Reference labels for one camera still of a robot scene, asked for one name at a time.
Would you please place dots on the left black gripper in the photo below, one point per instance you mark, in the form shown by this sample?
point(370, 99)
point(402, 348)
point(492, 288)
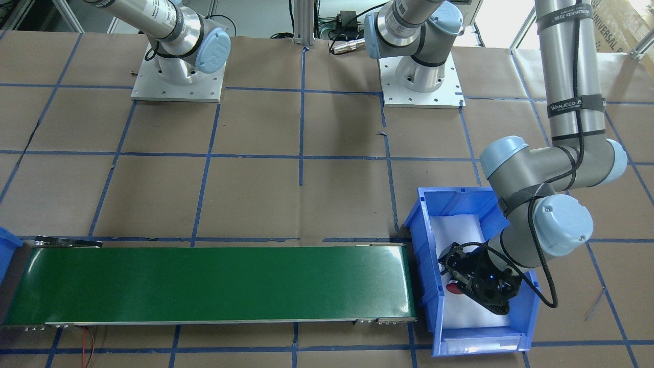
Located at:
point(470, 269)

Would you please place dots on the red push button switch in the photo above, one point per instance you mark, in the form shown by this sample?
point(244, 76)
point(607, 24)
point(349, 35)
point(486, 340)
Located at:
point(453, 287)

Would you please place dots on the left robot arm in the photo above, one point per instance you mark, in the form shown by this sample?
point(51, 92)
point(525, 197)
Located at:
point(531, 184)

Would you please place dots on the white foam pad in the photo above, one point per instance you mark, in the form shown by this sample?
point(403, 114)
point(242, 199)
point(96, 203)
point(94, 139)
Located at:
point(460, 311)

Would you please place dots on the blue plastic bin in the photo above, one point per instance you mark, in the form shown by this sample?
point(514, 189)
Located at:
point(480, 201)
point(9, 244)

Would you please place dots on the black power adapter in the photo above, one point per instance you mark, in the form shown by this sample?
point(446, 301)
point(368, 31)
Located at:
point(347, 20)

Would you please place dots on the green conveyor belt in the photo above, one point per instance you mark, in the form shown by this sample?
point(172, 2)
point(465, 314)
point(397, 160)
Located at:
point(213, 285)

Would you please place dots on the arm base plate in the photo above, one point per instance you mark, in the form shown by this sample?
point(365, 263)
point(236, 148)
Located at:
point(175, 80)
point(407, 84)

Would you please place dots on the aluminium frame post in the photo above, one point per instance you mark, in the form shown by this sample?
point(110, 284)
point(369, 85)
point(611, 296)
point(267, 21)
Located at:
point(304, 15)

